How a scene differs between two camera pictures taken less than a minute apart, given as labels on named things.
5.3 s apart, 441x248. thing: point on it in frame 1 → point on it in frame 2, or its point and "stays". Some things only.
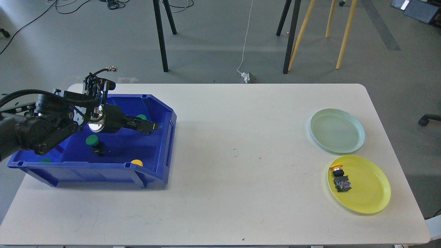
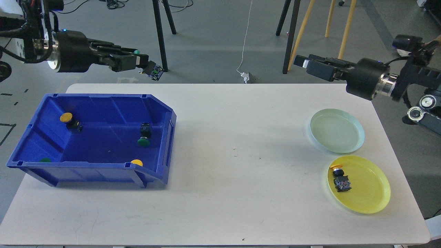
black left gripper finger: [145, 126] → [120, 62]
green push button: [142, 116] → [145, 133]
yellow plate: [371, 189] stays
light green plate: [337, 130] stays
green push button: [99, 147] → [152, 70]
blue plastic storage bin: [128, 157] stays
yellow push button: [341, 182] stays
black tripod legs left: [161, 34] stays
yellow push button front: [137, 162] stays
